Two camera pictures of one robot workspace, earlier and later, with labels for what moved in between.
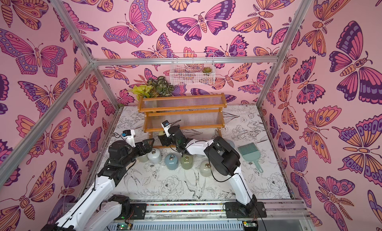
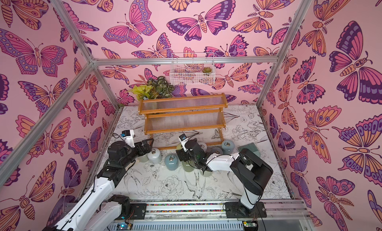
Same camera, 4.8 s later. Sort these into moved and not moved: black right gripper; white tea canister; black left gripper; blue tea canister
Moved: black right gripper
Not moved: blue tea canister; white tea canister; black left gripper
